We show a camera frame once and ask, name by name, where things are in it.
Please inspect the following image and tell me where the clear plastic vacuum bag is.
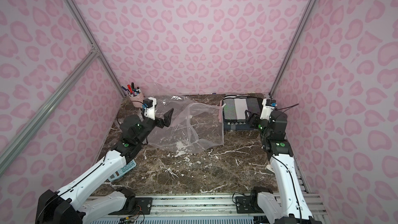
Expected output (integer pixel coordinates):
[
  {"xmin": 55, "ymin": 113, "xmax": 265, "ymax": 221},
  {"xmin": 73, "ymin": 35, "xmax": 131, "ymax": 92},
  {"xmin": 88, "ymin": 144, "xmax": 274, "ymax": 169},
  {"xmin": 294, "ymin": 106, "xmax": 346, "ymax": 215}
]
[{"xmin": 114, "ymin": 83, "xmax": 225, "ymax": 158}]

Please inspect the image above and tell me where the dark blue striped blanket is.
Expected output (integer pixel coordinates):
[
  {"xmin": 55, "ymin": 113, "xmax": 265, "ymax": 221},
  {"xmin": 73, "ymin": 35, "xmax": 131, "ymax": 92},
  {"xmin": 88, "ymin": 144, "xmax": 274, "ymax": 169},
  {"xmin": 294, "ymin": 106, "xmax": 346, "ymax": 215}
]
[{"xmin": 223, "ymin": 121, "xmax": 257, "ymax": 131}]

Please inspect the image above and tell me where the grey white striped blanket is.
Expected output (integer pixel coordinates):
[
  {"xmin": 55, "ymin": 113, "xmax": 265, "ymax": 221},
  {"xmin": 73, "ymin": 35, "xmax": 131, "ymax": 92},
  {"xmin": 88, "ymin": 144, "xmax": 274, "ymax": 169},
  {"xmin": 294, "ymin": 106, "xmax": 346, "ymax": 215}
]
[{"xmin": 223, "ymin": 96, "xmax": 263, "ymax": 124}]

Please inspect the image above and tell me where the black white houndstooth blanket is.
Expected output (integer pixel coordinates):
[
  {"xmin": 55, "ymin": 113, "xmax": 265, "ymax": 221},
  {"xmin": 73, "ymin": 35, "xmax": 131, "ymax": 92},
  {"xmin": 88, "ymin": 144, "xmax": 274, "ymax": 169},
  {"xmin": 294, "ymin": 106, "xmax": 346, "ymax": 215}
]
[{"xmin": 224, "ymin": 94, "xmax": 249, "ymax": 100}]

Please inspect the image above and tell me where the pink fluffy blanket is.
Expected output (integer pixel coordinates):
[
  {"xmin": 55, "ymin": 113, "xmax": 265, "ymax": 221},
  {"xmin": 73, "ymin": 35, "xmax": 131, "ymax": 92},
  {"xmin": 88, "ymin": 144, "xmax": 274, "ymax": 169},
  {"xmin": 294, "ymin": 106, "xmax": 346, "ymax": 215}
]
[{"xmin": 218, "ymin": 108, "xmax": 223, "ymax": 123}]

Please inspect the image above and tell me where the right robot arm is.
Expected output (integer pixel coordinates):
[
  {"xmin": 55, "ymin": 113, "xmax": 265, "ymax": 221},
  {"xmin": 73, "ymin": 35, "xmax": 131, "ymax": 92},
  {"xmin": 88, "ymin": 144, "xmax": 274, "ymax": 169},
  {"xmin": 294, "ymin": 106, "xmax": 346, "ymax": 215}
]
[{"xmin": 247, "ymin": 106, "xmax": 321, "ymax": 224}]

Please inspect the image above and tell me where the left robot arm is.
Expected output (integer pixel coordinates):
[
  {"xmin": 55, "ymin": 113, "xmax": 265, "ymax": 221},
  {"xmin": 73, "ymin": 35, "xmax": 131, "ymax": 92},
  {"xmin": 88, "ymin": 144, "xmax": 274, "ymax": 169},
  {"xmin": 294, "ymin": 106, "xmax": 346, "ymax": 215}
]
[{"xmin": 35, "ymin": 99, "xmax": 174, "ymax": 224}]

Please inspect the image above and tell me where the pink pen holder cup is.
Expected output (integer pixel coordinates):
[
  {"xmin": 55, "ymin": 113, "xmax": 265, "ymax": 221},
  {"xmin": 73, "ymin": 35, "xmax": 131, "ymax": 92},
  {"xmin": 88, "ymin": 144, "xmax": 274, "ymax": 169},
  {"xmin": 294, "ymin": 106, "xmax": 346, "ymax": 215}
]
[{"xmin": 129, "ymin": 93, "xmax": 145, "ymax": 108}]

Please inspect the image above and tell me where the red marker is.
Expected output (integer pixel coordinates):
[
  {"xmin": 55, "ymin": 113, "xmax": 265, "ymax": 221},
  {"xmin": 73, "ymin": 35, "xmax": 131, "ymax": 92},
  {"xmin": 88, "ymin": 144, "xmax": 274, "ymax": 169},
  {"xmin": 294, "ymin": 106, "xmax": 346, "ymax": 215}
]
[{"xmin": 127, "ymin": 85, "xmax": 133, "ymax": 95}]

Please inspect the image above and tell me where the pink stapler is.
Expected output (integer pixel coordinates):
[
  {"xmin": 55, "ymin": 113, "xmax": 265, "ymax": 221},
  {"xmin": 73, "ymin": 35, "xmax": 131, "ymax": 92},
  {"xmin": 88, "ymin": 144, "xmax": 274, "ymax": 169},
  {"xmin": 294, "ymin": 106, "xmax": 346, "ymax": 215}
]
[{"xmin": 266, "ymin": 164, "xmax": 275, "ymax": 174}]

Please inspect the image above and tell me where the teal calculator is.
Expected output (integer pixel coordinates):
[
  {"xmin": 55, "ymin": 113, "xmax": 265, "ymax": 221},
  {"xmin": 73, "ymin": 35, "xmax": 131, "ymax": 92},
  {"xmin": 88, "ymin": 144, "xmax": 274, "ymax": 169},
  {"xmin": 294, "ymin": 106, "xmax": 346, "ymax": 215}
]
[{"xmin": 108, "ymin": 160, "xmax": 136, "ymax": 181}]

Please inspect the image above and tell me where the aluminium diagonal brace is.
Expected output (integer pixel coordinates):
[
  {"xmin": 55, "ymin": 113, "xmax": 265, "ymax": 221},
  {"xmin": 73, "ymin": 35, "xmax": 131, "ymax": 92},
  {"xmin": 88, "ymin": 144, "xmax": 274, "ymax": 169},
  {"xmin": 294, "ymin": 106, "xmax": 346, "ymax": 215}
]
[{"xmin": 1, "ymin": 49, "xmax": 97, "ymax": 175}]

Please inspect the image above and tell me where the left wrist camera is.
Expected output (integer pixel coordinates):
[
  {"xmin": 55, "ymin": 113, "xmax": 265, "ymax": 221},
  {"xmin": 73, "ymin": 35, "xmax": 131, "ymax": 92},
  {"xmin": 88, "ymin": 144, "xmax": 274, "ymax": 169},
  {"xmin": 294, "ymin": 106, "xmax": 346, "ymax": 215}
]
[{"xmin": 143, "ymin": 97, "xmax": 157, "ymax": 110}]

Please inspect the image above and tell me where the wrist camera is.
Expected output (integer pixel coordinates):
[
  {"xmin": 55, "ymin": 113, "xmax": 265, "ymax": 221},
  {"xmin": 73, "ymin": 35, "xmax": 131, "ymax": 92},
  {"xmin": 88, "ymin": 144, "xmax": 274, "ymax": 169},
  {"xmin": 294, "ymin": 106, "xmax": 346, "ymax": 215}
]
[
  {"xmin": 143, "ymin": 97, "xmax": 157, "ymax": 110},
  {"xmin": 260, "ymin": 98, "xmax": 277, "ymax": 120}
]

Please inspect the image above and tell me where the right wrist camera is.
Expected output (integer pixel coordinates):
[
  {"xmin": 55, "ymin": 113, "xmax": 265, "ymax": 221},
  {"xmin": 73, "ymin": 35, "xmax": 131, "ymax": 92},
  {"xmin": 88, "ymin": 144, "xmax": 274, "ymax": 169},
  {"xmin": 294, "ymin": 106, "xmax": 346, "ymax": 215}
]
[{"xmin": 260, "ymin": 98, "xmax": 277, "ymax": 120}]

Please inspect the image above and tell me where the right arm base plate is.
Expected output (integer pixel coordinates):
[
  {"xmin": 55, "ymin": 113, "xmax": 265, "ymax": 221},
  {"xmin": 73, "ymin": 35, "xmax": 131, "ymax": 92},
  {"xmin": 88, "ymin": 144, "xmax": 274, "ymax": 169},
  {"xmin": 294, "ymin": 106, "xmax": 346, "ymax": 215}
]
[{"xmin": 233, "ymin": 195, "xmax": 263, "ymax": 214}]

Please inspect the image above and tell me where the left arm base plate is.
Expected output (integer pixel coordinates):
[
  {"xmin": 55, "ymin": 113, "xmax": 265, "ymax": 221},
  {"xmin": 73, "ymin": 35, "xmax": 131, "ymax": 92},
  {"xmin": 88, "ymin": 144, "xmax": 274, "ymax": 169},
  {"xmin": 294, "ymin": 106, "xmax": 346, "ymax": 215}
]
[{"xmin": 109, "ymin": 187, "xmax": 153, "ymax": 215}]

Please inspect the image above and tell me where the aluminium front rail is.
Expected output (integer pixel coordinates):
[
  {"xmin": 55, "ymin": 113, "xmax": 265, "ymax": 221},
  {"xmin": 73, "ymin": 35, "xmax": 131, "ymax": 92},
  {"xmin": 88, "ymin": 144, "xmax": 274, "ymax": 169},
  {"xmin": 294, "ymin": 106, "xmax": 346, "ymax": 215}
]
[{"xmin": 57, "ymin": 192, "xmax": 330, "ymax": 224}]

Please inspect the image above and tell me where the aluminium corner post right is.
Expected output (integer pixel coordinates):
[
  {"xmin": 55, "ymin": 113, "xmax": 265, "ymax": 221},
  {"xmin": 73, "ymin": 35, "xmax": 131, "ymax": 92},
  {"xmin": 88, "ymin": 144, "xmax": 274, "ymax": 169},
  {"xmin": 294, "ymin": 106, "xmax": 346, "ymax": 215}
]
[{"xmin": 268, "ymin": 0, "xmax": 319, "ymax": 97}]

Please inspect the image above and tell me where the aluminium corner post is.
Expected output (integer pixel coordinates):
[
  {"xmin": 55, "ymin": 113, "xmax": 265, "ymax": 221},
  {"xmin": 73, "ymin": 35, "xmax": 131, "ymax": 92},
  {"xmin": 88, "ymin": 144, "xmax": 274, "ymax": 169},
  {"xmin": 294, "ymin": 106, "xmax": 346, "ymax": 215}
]
[
  {"xmin": 268, "ymin": 0, "xmax": 319, "ymax": 97},
  {"xmin": 63, "ymin": 0, "xmax": 125, "ymax": 97}
]

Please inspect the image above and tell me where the aluminium corner post left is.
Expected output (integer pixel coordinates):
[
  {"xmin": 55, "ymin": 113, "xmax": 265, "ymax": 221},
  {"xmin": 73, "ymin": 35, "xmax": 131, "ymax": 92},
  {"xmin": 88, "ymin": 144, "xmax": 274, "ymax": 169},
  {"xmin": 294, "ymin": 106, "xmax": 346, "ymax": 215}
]
[{"xmin": 63, "ymin": 0, "xmax": 125, "ymax": 97}]

